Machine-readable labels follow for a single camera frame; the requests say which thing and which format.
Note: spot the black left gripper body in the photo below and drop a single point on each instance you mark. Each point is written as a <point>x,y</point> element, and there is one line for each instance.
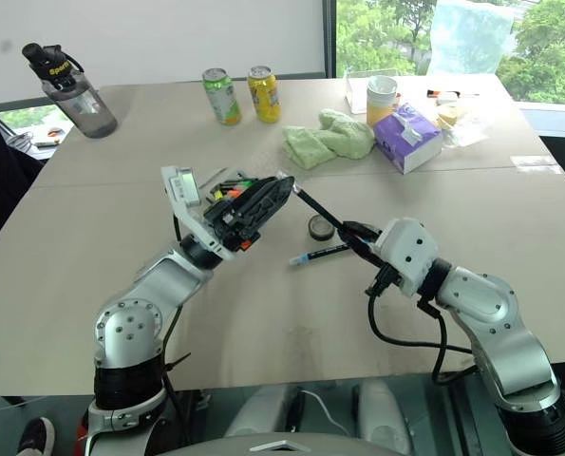
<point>230,227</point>

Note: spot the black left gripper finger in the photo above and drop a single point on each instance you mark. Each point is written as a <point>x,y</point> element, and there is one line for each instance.
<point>258,189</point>
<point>271,204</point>

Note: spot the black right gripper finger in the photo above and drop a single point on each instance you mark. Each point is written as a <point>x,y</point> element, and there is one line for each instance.
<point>363,229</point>
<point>358,247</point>

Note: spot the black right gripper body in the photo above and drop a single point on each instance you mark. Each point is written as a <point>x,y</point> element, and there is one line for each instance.
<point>385,279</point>

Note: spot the black pen with grey cap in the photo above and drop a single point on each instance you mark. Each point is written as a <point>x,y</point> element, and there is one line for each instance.
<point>317,205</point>

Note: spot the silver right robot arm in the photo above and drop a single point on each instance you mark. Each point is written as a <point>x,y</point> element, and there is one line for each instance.
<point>500,313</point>

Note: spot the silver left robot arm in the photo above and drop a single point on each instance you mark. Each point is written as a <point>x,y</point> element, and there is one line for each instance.
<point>135,304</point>

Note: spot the white pen holder with markers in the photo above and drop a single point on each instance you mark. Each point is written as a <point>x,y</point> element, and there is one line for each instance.
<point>225,186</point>

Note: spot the black pen with blue-white end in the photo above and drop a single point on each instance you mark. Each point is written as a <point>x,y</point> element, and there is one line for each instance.
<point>317,253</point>

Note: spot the light green towel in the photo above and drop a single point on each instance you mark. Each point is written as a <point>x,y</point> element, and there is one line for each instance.
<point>329,140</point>

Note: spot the yellow drink can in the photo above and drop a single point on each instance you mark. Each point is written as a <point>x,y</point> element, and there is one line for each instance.
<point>264,95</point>

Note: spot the green drink can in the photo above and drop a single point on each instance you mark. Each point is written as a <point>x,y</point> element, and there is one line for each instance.
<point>222,97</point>

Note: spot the purple tissue box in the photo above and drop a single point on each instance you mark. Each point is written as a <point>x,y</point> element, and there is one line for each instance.
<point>408,140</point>

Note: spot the yellow and white cup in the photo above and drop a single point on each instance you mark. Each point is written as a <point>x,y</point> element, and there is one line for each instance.
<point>381,102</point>

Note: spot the clear acrylic box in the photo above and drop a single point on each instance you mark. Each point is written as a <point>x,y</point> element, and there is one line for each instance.
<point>355,95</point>

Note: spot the grey rounded robot body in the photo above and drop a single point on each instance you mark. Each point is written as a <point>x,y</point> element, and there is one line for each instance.
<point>382,418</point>

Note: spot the clear bag with yellow items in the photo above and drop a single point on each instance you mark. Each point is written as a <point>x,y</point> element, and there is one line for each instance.
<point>457,126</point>

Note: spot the black and red marker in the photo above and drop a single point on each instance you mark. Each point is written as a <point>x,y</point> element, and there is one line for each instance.
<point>446,93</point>

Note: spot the clear tape strip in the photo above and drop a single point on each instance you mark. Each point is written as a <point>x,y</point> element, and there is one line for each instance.
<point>534,165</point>

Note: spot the grey sports water bottle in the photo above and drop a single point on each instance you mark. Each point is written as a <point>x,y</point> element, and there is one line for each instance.
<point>80,102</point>

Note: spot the pale blue plastic bag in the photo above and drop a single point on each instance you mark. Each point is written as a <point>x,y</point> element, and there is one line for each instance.
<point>467,38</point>

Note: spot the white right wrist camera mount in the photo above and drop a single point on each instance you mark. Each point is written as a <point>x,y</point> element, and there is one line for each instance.
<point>408,247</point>

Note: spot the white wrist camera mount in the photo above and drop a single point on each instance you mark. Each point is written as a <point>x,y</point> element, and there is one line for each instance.
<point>408,247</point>
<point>183,186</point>

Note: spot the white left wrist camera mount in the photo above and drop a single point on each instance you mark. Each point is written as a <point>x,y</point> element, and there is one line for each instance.
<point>183,186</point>

